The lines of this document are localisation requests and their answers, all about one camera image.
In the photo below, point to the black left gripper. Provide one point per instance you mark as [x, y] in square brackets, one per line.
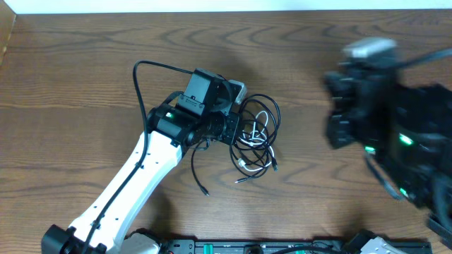
[229, 137]

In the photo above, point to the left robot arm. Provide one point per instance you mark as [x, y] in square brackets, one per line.
[202, 112]

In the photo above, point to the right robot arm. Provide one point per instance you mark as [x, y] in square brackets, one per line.
[405, 131]

